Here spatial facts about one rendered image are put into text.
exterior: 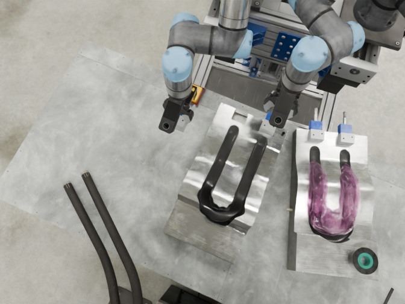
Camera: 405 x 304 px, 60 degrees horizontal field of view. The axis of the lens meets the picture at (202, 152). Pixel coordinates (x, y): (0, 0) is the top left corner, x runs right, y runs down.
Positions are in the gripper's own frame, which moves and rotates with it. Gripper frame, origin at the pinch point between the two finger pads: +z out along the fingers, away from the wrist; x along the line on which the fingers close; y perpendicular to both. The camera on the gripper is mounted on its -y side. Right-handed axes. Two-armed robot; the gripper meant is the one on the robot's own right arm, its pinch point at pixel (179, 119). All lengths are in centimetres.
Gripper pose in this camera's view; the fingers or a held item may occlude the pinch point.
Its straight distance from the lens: 119.7
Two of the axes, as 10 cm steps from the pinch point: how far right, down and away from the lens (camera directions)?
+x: -9.2, -3.9, 0.9
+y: 4.0, -8.8, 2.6
